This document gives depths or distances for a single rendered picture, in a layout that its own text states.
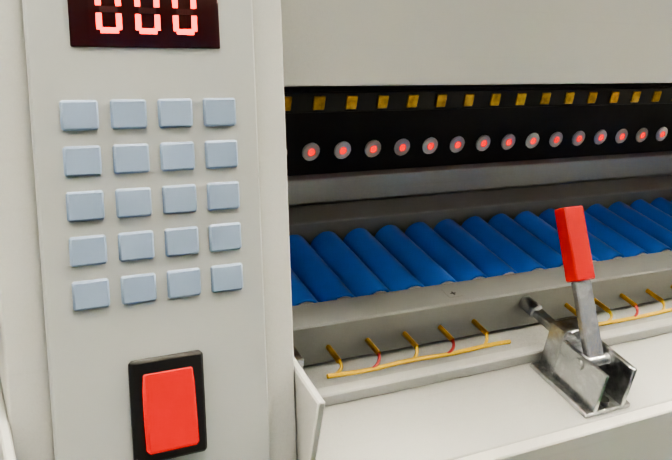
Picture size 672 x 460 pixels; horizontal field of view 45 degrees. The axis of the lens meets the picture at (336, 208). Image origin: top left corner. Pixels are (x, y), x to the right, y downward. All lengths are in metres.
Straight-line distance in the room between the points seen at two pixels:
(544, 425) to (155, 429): 0.18
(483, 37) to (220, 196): 0.13
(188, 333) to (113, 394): 0.03
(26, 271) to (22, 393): 0.04
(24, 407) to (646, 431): 0.28
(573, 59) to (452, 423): 0.17
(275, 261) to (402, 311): 0.12
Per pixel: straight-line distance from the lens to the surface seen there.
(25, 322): 0.26
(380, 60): 0.31
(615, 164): 0.61
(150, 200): 0.26
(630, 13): 0.38
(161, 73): 0.26
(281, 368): 0.29
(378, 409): 0.36
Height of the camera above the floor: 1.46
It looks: 6 degrees down
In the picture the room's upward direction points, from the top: 2 degrees counter-clockwise
